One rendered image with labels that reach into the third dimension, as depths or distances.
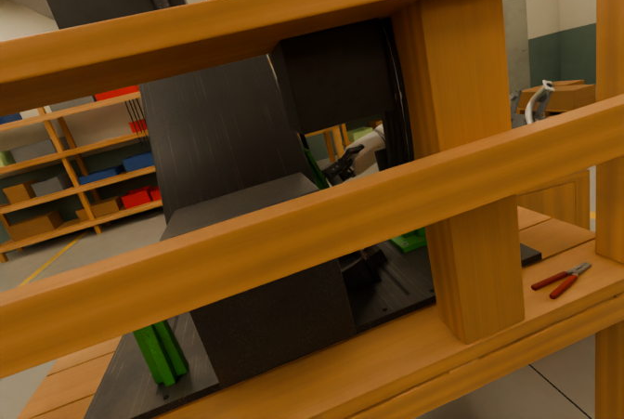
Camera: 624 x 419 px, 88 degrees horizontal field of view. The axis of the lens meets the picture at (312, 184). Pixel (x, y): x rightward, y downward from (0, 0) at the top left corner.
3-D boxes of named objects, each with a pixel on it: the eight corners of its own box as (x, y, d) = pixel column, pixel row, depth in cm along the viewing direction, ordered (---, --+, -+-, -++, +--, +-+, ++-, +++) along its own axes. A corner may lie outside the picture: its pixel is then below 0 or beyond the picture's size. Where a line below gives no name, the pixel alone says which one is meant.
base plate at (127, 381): (136, 317, 102) (133, 311, 102) (439, 210, 121) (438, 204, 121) (76, 449, 63) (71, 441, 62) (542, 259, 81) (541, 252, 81)
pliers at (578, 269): (553, 301, 68) (553, 295, 68) (529, 289, 73) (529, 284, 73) (601, 270, 73) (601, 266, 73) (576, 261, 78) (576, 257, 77)
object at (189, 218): (222, 331, 83) (175, 209, 73) (333, 289, 88) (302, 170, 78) (220, 389, 65) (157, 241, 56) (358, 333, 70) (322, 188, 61)
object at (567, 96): (515, 116, 605) (513, 92, 592) (555, 105, 610) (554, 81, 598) (574, 120, 490) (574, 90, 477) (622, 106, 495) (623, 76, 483)
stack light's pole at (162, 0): (162, 31, 44) (146, -19, 42) (178, 27, 44) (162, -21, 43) (160, 27, 42) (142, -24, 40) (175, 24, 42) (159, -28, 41)
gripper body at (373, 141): (374, 142, 95) (344, 163, 93) (374, 122, 86) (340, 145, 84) (391, 159, 91) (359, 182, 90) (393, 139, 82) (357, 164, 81)
